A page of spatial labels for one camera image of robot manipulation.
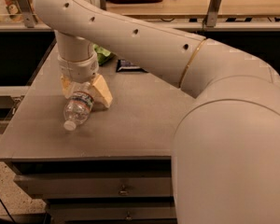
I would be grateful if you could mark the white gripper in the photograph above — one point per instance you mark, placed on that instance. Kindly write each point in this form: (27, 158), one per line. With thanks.
(78, 69)

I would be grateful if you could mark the clear plastic water bottle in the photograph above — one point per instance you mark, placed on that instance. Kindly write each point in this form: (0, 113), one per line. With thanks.
(77, 110)

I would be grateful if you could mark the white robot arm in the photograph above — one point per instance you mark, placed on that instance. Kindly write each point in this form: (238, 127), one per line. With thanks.
(226, 153)

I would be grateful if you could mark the green snack bag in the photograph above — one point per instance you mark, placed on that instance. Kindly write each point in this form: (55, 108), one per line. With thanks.
(103, 55)

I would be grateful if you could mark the dark blue snack bar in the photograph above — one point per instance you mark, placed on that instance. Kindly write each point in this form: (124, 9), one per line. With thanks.
(126, 66)

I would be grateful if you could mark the grey metal drawer cabinet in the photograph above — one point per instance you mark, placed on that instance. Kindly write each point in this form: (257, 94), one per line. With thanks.
(114, 168)

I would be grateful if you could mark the left metal bracket post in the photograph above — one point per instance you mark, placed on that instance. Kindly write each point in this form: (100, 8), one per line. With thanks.
(27, 12)

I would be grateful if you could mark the right metal bracket post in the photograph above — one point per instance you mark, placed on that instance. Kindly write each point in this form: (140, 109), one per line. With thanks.
(212, 13)

